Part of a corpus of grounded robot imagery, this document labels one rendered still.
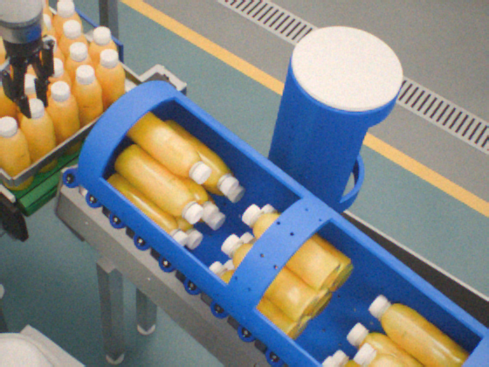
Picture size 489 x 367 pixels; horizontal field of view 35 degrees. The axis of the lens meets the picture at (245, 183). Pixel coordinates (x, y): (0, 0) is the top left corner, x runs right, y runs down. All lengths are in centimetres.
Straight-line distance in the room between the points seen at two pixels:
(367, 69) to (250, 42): 152
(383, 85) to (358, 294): 56
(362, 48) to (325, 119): 22
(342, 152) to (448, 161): 128
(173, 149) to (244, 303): 34
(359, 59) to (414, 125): 135
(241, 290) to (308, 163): 70
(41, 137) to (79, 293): 104
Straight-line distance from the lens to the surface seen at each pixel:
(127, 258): 176
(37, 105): 173
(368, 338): 151
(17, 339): 119
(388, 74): 198
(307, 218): 143
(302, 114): 194
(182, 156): 154
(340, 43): 202
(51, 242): 282
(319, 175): 208
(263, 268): 140
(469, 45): 373
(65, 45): 190
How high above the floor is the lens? 242
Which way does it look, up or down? 55 degrees down
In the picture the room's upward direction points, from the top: 11 degrees clockwise
